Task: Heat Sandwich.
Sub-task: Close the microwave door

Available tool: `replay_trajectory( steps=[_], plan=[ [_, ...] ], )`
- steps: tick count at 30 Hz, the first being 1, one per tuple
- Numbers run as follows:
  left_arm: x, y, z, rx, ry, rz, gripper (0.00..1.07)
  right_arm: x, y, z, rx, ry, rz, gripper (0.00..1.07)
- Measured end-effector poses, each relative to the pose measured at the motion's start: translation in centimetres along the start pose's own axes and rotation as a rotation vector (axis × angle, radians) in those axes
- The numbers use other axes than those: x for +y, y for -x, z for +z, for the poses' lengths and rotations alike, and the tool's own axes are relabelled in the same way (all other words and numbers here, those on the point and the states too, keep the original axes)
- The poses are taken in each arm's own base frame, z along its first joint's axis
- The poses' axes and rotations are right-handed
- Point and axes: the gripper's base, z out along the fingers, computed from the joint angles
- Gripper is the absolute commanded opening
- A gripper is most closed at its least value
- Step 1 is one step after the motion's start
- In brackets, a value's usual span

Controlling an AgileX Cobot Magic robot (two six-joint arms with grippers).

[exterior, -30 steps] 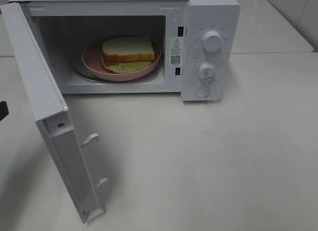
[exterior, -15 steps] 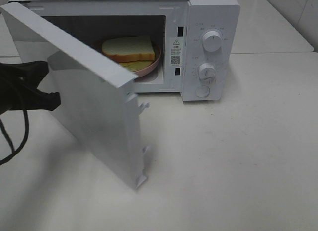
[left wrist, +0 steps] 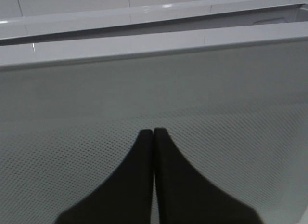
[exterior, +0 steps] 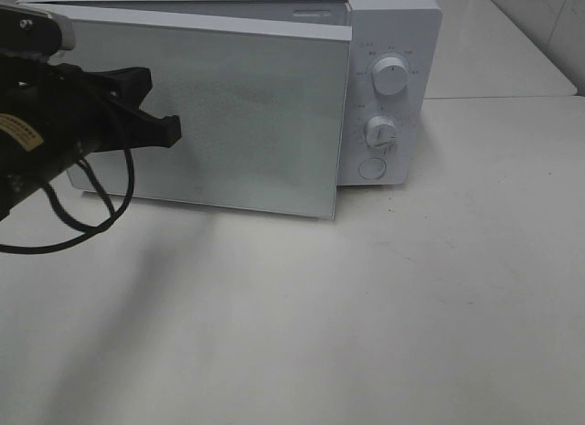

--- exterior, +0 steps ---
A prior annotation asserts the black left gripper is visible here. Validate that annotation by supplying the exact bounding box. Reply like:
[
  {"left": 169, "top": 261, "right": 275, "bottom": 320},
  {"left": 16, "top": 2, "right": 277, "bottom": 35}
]
[{"left": 1, "top": 58, "right": 182, "bottom": 169}]

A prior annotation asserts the white glass microwave door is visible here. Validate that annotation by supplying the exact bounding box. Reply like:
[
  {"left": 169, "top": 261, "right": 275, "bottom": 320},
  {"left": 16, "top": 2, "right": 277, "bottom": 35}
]
[{"left": 50, "top": 5, "right": 352, "bottom": 218}]

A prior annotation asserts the round white door release button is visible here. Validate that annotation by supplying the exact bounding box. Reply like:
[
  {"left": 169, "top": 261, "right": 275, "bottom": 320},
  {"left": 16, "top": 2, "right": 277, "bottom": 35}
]
[{"left": 358, "top": 158, "right": 387, "bottom": 180}]

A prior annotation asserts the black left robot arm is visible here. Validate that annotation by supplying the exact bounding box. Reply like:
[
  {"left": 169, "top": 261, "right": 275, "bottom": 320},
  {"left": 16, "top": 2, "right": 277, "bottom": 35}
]
[{"left": 1, "top": 58, "right": 181, "bottom": 217}]

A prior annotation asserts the white lower microwave knob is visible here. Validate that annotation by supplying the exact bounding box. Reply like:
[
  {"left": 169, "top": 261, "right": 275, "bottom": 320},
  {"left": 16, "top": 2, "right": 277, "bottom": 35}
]
[{"left": 364, "top": 116, "right": 398, "bottom": 148}]

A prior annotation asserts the white microwave knob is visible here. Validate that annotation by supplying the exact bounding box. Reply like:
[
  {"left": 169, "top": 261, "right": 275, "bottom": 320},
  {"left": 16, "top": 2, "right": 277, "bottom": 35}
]
[
  {"left": 364, "top": 116, "right": 398, "bottom": 148},
  {"left": 370, "top": 54, "right": 410, "bottom": 96}
]

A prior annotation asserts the white microwave oven body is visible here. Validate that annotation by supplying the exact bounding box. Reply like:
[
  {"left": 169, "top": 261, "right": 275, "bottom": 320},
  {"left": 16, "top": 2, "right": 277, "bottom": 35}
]
[{"left": 21, "top": 0, "right": 442, "bottom": 186}]

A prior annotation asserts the white upper microwave knob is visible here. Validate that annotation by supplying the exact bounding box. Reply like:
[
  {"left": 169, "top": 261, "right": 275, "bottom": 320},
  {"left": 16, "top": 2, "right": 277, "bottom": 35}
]
[{"left": 370, "top": 54, "right": 410, "bottom": 96}]

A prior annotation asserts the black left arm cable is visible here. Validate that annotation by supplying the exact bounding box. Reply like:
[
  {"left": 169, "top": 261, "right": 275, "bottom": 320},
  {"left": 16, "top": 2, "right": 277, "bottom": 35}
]
[{"left": 0, "top": 90, "right": 134, "bottom": 256}]

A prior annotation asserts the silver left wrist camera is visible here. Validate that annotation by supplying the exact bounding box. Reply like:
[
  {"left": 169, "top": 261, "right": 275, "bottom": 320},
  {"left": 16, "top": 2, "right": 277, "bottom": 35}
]
[{"left": 1, "top": 3, "right": 76, "bottom": 62}]

